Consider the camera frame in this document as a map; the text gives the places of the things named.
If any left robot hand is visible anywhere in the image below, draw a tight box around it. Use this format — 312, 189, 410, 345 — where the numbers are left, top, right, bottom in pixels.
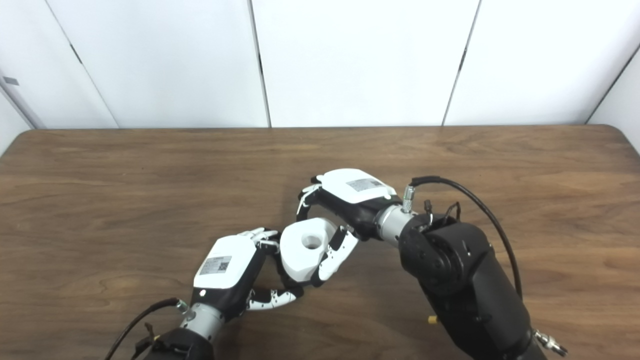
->
191, 227, 304, 323

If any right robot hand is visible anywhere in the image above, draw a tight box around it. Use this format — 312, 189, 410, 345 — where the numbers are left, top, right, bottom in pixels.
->
296, 168, 403, 288

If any black flanged holder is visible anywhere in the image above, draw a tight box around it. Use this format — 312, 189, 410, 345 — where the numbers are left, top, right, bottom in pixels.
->
275, 252, 304, 297

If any round white plastic piece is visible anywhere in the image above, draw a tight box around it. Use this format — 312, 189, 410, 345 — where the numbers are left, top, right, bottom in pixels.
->
279, 217, 338, 286

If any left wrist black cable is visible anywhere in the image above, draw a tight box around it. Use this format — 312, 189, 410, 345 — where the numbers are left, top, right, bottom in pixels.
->
104, 297, 188, 360

